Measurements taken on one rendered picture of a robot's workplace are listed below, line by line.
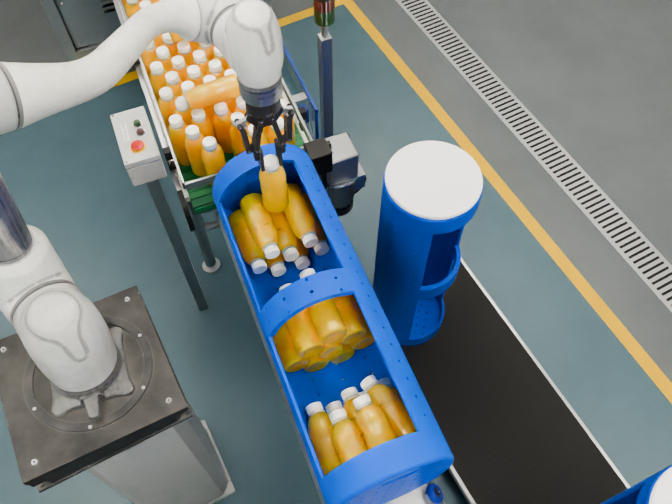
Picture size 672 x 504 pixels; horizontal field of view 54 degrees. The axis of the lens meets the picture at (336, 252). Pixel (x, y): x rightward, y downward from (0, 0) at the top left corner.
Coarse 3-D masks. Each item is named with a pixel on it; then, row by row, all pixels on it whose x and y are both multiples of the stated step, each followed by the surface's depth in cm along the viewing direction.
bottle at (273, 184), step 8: (280, 168) 159; (264, 176) 158; (272, 176) 158; (280, 176) 159; (264, 184) 160; (272, 184) 159; (280, 184) 160; (264, 192) 163; (272, 192) 162; (280, 192) 163; (264, 200) 167; (272, 200) 165; (280, 200) 166; (288, 200) 170; (272, 208) 168; (280, 208) 169
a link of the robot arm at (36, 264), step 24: (0, 192) 124; (0, 216) 126; (0, 240) 130; (24, 240) 135; (48, 240) 144; (0, 264) 136; (24, 264) 137; (48, 264) 141; (0, 288) 138; (24, 288) 139
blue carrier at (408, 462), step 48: (288, 144) 171; (240, 192) 179; (336, 240) 156; (288, 288) 148; (336, 288) 147; (384, 336) 144; (288, 384) 145; (336, 384) 164; (432, 432) 134; (336, 480) 130; (384, 480) 126
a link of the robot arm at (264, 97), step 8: (280, 80) 132; (240, 88) 133; (248, 88) 130; (264, 88) 130; (272, 88) 131; (280, 88) 134; (248, 96) 133; (256, 96) 132; (264, 96) 132; (272, 96) 133; (280, 96) 135; (256, 104) 134; (264, 104) 134
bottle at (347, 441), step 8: (344, 416) 144; (336, 424) 142; (344, 424) 141; (352, 424) 142; (336, 432) 141; (344, 432) 140; (352, 432) 140; (336, 440) 140; (344, 440) 139; (352, 440) 139; (360, 440) 140; (336, 448) 140; (344, 448) 138; (352, 448) 138; (360, 448) 138; (344, 456) 138; (352, 456) 137
